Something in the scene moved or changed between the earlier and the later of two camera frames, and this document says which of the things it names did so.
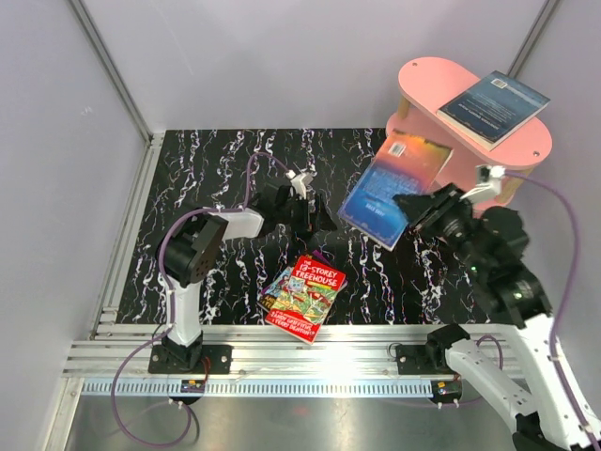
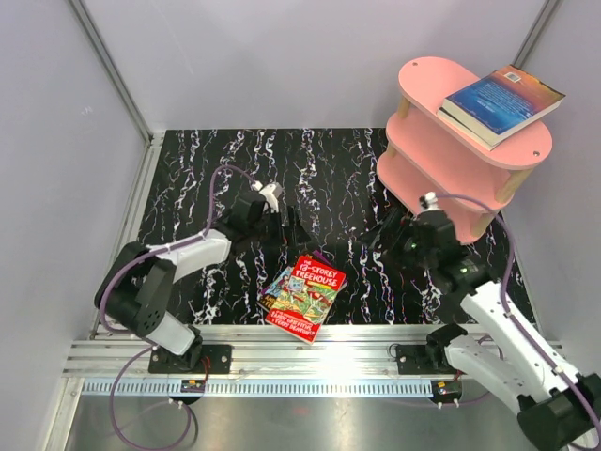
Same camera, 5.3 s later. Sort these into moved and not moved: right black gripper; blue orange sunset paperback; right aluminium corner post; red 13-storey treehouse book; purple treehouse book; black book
Moved: right black gripper; blue orange sunset paperback
Not moved: red 13-storey treehouse book; purple treehouse book; black book; right aluminium corner post
